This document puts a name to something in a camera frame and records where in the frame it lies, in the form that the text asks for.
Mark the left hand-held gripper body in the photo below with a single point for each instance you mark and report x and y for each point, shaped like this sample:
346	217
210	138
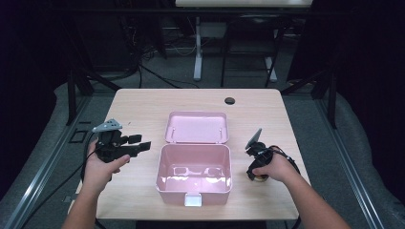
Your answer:
110	148

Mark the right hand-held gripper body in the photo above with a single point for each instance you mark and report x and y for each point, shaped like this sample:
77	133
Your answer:
262	154

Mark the pink storage box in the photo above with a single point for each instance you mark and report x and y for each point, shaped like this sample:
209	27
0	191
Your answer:
194	178

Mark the person's right hand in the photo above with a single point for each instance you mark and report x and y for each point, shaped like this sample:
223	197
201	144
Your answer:
280	167

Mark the person's left hand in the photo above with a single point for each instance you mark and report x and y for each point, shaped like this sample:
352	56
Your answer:
97	173

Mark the grey tape strip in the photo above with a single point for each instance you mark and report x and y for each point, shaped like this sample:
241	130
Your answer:
67	199

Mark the white desk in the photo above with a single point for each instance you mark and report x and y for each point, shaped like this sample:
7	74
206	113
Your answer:
198	63

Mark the black chair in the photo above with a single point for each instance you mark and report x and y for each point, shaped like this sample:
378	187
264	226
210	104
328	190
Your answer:
254	20

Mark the black metal frame stand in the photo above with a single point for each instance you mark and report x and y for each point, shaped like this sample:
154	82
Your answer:
71	95
332	101

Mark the aluminium floor rail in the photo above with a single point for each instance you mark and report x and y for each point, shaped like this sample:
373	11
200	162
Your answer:
41	173
350	171

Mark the black horizontal frame bar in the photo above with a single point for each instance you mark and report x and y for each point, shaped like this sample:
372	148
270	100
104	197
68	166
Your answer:
127	11

